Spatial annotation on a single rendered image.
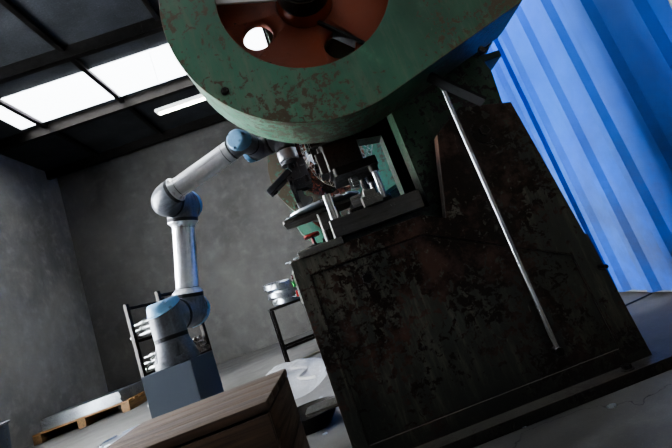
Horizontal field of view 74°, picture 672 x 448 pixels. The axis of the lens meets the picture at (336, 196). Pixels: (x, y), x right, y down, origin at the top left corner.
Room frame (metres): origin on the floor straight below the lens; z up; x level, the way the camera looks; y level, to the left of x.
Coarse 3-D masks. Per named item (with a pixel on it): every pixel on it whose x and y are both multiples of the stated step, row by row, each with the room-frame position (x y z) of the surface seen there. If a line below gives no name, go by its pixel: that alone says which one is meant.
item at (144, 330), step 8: (160, 296) 3.38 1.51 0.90; (128, 304) 3.48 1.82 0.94; (144, 304) 3.64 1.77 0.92; (128, 312) 3.46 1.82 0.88; (128, 320) 3.46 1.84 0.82; (144, 320) 3.52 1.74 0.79; (144, 328) 3.50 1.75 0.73; (136, 336) 3.48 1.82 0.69; (144, 336) 3.48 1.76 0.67; (200, 336) 3.67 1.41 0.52; (136, 344) 3.46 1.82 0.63; (200, 344) 3.62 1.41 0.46; (208, 344) 3.71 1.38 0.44; (136, 352) 3.46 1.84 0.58; (152, 352) 3.53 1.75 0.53; (152, 360) 3.49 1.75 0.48; (144, 368) 3.48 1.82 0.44; (152, 368) 3.47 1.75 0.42
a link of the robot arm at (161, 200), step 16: (224, 144) 1.48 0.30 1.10; (240, 144) 1.45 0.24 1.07; (256, 144) 1.52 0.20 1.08; (208, 160) 1.49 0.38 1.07; (224, 160) 1.50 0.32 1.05; (176, 176) 1.54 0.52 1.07; (192, 176) 1.52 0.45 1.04; (208, 176) 1.53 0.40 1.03; (160, 192) 1.54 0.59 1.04; (176, 192) 1.54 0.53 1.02; (160, 208) 1.57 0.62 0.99; (176, 208) 1.61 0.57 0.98
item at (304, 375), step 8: (296, 360) 2.91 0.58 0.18; (304, 360) 2.78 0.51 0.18; (312, 360) 2.82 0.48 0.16; (320, 360) 2.83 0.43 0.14; (280, 368) 2.77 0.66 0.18; (288, 368) 2.74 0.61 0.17; (296, 368) 2.71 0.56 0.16; (304, 368) 2.72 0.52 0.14; (312, 368) 2.70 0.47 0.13; (320, 368) 2.71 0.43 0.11; (288, 376) 2.65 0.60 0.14; (296, 376) 2.66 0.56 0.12; (304, 376) 2.66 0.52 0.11; (312, 376) 2.68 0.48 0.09; (320, 376) 2.73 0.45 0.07; (296, 384) 2.64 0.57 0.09; (304, 384) 2.64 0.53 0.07; (312, 384) 2.68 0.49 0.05; (296, 392) 2.67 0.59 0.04; (304, 392) 2.68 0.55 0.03
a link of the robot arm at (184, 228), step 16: (192, 192) 1.73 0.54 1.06; (192, 208) 1.69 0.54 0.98; (176, 224) 1.67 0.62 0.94; (192, 224) 1.71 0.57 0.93; (176, 240) 1.69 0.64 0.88; (192, 240) 1.71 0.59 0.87; (176, 256) 1.69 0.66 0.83; (192, 256) 1.71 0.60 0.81; (176, 272) 1.70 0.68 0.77; (192, 272) 1.71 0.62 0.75; (176, 288) 1.71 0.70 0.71; (192, 288) 1.70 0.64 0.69; (192, 304) 1.68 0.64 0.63; (208, 304) 1.78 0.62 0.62; (192, 320) 1.67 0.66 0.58
